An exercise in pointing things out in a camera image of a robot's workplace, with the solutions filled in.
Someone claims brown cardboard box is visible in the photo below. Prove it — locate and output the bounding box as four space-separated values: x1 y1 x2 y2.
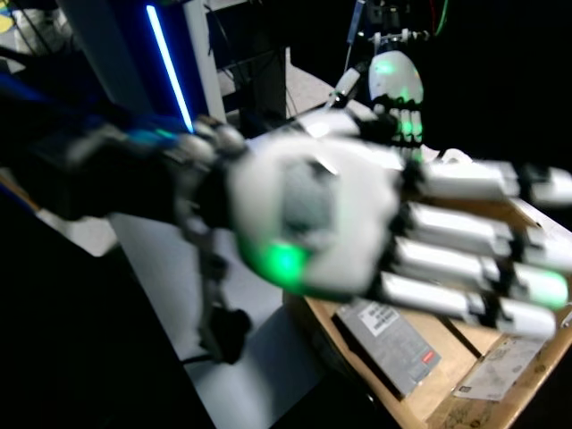
285 147 572 429

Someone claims black metal rack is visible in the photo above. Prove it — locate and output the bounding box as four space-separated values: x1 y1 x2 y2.
205 0 288 135

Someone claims thin green wire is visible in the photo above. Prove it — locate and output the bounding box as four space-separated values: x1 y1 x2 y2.
433 0 450 38

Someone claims small grey box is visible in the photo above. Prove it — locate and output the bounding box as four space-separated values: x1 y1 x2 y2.
333 298 443 400

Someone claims white upright post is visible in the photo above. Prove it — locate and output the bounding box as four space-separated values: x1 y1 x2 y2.
182 0 230 129

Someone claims white bag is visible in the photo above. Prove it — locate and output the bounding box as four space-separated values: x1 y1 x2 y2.
12 7 75 57

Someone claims blue light strip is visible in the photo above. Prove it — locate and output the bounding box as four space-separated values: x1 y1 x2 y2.
145 4 197 135

